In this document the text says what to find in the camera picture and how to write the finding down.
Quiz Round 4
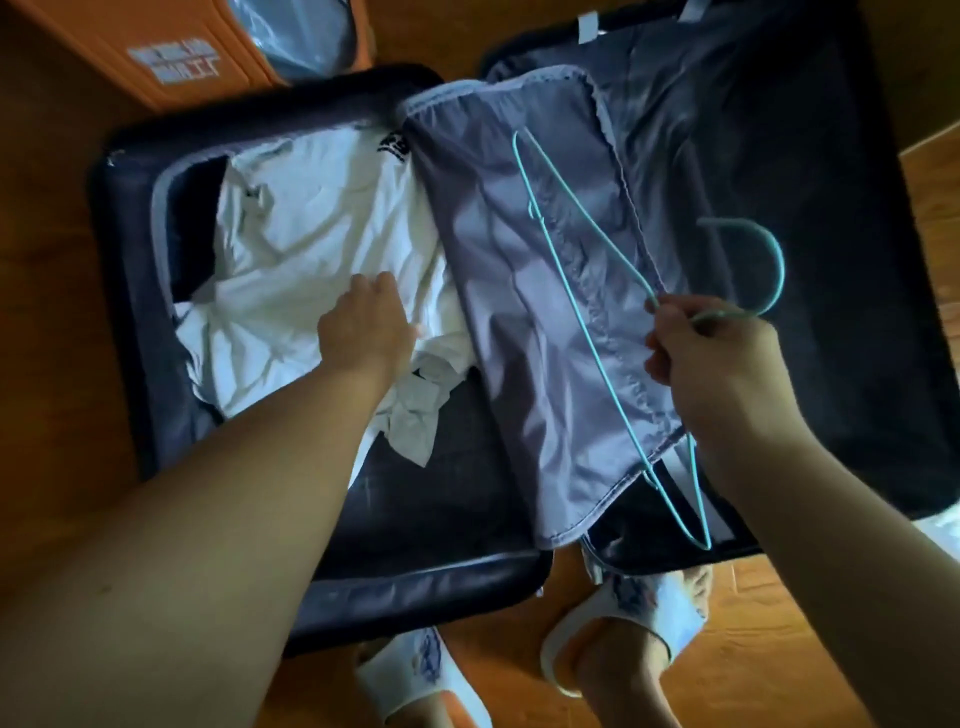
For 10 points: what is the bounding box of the clear plastic bag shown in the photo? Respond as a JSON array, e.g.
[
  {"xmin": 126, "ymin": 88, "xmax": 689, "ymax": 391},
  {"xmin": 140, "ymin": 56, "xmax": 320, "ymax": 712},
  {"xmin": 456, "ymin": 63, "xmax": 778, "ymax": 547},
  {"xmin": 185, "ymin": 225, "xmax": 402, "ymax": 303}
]
[{"xmin": 225, "ymin": 0, "xmax": 361, "ymax": 82}]

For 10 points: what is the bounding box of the person's right hand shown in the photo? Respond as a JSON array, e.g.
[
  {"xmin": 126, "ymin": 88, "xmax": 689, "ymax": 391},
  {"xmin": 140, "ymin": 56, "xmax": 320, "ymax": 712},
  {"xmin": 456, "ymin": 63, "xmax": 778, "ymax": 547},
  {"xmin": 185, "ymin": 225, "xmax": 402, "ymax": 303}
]
[{"xmin": 643, "ymin": 294, "xmax": 798, "ymax": 436}]

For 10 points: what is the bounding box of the dark open suitcase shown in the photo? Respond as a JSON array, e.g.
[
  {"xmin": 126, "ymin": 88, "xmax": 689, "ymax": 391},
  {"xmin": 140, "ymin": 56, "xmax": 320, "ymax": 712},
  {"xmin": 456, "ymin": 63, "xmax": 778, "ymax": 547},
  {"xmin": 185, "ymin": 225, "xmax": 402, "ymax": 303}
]
[{"xmin": 90, "ymin": 0, "xmax": 960, "ymax": 657}]

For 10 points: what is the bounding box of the white patterned slipper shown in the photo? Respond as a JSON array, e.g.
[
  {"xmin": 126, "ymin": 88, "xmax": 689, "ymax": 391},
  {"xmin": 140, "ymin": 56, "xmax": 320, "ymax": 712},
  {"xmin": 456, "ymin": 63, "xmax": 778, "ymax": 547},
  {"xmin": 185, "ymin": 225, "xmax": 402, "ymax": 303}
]
[
  {"xmin": 540, "ymin": 562, "xmax": 714, "ymax": 700},
  {"xmin": 356, "ymin": 626, "xmax": 495, "ymax": 728}
]

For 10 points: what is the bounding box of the person's left forearm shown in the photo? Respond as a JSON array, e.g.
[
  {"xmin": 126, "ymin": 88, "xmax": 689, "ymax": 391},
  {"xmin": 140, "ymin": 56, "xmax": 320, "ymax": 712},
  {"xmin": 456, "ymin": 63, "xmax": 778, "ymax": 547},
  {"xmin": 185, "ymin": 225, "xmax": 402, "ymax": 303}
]
[{"xmin": 0, "ymin": 352, "xmax": 391, "ymax": 728}]

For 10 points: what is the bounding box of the person's left hand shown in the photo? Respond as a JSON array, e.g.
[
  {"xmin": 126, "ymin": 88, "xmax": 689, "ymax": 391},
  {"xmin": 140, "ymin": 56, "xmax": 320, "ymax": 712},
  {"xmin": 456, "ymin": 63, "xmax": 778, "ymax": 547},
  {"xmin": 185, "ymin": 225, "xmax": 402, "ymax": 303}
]
[{"xmin": 316, "ymin": 271, "xmax": 422, "ymax": 378}]

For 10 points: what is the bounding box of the teal wire clothes hanger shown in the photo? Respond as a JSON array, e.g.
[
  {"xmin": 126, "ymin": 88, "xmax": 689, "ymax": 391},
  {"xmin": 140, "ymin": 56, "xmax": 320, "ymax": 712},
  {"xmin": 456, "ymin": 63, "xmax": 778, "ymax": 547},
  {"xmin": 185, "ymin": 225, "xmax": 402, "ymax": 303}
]
[{"xmin": 512, "ymin": 129, "xmax": 787, "ymax": 552}]

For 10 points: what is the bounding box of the white shirt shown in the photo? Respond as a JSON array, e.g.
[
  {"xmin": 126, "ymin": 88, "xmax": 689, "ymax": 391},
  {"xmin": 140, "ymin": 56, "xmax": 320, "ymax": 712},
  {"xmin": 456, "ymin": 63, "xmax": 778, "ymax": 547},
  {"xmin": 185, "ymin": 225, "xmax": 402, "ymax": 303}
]
[{"xmin": 174, "ymin": 123, "xmax": 481, "ymax": 470}]

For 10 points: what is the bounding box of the person's right forearm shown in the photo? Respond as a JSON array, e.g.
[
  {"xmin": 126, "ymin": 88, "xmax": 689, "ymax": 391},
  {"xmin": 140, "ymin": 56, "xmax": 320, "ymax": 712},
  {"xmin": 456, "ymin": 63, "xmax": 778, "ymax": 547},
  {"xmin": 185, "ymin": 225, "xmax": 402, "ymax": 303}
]
[{"xmin": 686, "ymin": 405, "xmax": 960, "ymax": 728}]

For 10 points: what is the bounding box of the grey suitcase divider flap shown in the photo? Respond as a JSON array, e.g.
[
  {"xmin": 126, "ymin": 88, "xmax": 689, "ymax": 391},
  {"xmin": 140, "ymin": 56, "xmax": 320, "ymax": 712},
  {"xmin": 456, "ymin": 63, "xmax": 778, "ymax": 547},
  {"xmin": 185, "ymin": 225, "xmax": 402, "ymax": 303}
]
[{"xmin": 396, "ymin": 65, "xmax": 695, "ymax": 552}]

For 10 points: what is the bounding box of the orange box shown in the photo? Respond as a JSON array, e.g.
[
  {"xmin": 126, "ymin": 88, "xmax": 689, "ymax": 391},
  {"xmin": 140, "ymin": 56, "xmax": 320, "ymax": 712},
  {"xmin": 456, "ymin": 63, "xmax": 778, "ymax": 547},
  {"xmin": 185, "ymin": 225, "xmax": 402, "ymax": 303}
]
[{"xmin": 7, "ymin": 0, "xmax": 376, "ymax": 114}]

